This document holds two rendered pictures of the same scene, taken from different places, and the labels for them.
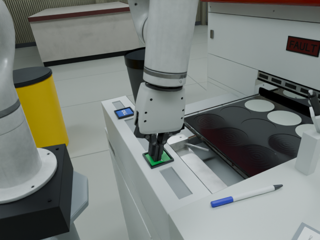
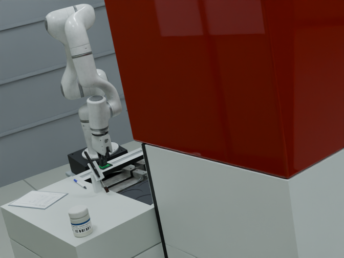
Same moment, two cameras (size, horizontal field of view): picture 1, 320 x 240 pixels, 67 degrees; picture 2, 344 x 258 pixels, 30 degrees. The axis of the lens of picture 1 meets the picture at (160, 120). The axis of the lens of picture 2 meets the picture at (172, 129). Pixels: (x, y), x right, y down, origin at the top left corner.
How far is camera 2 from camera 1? 2.82 m
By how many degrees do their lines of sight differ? 70
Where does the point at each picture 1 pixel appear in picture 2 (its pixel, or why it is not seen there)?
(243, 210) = (73, 185)
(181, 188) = (86, 175)
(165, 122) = (97, 148)
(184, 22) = (89, 110)
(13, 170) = (89, 146)
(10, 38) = (99, 93)
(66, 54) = not seen: outside the picture
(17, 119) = not seen: hidden behind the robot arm
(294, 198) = (80, 191)
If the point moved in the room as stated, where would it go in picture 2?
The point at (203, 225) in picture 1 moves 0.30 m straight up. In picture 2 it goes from (65, 181) to (49, 117)
